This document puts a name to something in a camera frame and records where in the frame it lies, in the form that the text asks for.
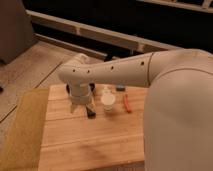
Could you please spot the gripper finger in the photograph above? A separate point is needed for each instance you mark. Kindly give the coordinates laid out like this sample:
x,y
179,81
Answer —
x,y
88,107
72,108

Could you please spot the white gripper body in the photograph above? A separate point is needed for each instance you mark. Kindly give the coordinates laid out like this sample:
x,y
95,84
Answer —
x,y
80,94

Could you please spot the black frying pan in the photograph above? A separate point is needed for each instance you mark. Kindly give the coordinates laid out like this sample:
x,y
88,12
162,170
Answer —
x,y
90,114

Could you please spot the blue sponge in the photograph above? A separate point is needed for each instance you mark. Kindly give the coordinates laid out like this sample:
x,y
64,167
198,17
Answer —
x,y
120,88

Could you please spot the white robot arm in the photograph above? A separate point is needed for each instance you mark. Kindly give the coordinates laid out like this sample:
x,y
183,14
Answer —
x,y
178,111

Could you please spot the wooden low table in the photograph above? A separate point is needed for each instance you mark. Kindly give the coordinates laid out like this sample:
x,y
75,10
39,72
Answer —
x,y
74,142

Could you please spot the grey cabinet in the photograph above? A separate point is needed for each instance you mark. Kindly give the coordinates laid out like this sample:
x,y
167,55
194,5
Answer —
x,y
16,31

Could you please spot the white wooden rail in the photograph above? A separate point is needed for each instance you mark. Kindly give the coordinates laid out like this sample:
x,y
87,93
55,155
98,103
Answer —
x,y
99,34

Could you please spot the yellow-green floor mat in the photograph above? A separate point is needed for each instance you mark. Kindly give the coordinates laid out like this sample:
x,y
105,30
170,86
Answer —
x,y
21,150

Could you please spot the white ceramic cup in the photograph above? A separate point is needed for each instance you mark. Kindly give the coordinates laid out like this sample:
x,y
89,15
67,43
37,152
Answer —
x,y
108,101

